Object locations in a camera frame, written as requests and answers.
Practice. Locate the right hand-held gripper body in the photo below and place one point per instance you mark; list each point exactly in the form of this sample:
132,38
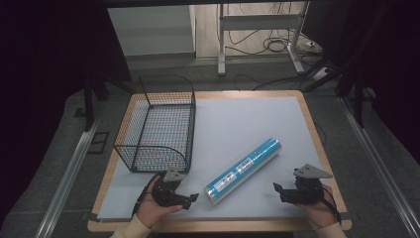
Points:
307,191

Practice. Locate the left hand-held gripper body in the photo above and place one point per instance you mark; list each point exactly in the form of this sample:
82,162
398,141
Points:
165,193

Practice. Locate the blue plastic-wrapped roll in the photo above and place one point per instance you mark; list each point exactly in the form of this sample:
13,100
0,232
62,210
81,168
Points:
242,170

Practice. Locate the black metal stand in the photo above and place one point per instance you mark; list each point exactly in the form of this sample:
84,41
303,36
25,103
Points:
88,105

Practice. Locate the person's right hand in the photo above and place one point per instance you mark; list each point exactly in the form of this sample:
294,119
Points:
322,211

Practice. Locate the person's left hand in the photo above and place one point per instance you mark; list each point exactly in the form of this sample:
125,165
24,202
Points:
150,210

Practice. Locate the grey table mat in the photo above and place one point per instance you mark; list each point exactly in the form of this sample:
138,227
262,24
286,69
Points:
231,122

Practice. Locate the white power strip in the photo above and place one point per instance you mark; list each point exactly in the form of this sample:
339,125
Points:
321,74

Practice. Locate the aluminium rail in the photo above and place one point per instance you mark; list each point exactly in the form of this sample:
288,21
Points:
66,185
379,165

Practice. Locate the white metal desk frame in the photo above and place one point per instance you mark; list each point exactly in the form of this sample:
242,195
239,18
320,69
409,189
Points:
261,22

